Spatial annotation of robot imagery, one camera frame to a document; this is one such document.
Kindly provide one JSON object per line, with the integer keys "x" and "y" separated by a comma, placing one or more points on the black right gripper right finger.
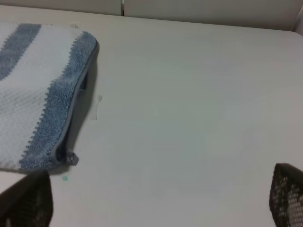
{"x": 286, "y": 196}

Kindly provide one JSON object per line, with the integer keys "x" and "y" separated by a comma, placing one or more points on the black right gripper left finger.
{"x": 28, "y": 203}

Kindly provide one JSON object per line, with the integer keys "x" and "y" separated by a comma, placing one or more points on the blue white striped towel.
{"x": 42, "y": 70}

